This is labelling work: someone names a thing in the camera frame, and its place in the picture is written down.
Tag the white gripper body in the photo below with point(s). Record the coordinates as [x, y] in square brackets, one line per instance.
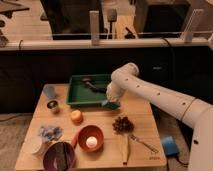
[114, 92]

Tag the blue-grey sponge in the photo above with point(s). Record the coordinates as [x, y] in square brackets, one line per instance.
[110, 105]

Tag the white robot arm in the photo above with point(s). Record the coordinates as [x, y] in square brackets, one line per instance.
[192, 111]

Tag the black brush in tray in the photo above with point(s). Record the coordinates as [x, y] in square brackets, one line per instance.
[87, 82]

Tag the green plastic tray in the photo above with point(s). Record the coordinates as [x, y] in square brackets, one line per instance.
[80, 95]

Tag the dark grape bunch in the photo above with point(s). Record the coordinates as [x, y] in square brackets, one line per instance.
[123, 125]

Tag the wooden spatula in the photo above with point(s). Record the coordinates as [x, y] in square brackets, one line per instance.
[125, 149]

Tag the orange fruit toy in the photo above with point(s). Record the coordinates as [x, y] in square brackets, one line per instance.
[76, 116]

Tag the wooden board table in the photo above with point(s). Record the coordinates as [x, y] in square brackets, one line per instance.
[109, 156]

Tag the orange bowl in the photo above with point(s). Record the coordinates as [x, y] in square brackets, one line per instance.
[88, 131]

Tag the white egg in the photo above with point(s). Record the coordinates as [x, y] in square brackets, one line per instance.
[91, 142]

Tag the blue box on floor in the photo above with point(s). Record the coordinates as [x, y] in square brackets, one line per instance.
[169, 146]

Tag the blue crumpled cloth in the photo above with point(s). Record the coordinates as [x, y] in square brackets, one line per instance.
[49, 132]

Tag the white cup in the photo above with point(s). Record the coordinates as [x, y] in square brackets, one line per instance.
[34, 146]

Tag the white horizontal rail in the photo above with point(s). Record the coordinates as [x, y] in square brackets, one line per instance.
[102, 44]

